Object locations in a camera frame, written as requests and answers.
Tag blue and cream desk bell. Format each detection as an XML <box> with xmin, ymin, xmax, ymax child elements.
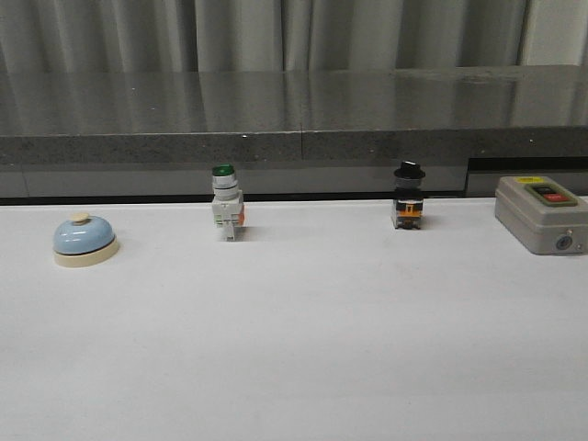
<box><xmin>52</xmin><ymin>212</ymin><xmax>119</xmax><ymax>267</ymax></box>

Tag grey stone counter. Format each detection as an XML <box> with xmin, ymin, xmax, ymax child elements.
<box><xmin>1</xmin><ymin>66</ymin><xmax>587</xmax><ymax>203</ymax></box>

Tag grey curtain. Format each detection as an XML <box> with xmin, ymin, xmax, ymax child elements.
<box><xmin>1</xmin><ymin>1</ymin><xmax>587</xmax><ymax>74</ymax></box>

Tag green pushbutton switch module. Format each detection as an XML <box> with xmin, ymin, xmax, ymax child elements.
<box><xmin>211</xmin><ymin>164</ymin><xmax>245</xmax><ymax>241</ymax></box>

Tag black selector switch module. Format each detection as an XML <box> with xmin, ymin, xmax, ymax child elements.
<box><xmin>391</xmin><ymin>161</ymin><xmax>425</xmax><ymax>230</ymax></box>

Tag grey start-stop switch box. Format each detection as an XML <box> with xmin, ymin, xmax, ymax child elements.
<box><xmin>494</xmin><ymin>176</ymin><xmax>587</xmax><ymax>254</ymax></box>

